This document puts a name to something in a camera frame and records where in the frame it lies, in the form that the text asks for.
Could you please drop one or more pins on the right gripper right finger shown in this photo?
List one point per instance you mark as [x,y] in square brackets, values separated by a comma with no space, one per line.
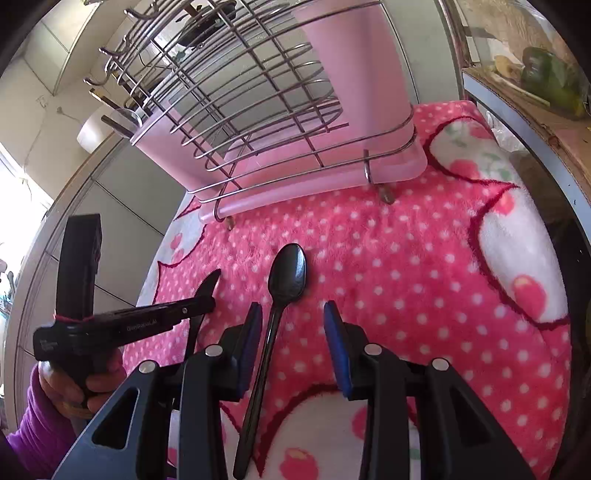
[459,437]

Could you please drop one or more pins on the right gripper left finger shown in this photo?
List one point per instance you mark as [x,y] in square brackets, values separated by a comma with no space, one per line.
[128,437]

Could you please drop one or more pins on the black plastic spoon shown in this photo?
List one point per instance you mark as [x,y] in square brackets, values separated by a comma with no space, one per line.
[287,282]

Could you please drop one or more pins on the clear plastic spoon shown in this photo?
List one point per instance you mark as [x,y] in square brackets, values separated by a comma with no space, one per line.
[127,118]

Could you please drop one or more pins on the dark chopstick gold tip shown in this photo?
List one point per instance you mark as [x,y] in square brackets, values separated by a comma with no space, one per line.
[105,100]

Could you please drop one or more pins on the left hand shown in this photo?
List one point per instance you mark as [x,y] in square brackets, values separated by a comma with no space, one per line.
[69,399]

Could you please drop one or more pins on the pink polka dot towel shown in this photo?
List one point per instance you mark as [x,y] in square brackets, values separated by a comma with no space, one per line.
[459,266]

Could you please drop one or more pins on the white rice cooker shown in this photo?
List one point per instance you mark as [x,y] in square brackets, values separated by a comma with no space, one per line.
[94,131]

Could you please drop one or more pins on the pink utensil cup left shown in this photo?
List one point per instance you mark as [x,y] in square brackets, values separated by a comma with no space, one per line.
[182,154]

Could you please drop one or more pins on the pink utensil cup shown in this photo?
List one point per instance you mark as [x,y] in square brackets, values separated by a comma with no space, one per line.
[182,154]
[356,46]

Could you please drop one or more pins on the pink plastic drip tray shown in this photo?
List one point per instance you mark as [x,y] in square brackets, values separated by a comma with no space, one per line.
[317,152]

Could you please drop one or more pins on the black wok with lid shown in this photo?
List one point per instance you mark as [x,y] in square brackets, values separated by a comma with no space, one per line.
[202,22]

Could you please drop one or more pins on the metal storage shelf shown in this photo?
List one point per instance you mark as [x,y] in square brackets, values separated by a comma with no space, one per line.
[561,145]

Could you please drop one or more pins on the clear container with vegetables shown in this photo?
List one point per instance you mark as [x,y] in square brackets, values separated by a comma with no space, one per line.
[518,48]

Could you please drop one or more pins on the pink utensil cup right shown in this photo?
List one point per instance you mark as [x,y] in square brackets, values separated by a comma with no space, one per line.
[356,46]

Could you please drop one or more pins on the metal wire dish rack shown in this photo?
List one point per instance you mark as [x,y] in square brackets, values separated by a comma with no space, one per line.
[257,67]

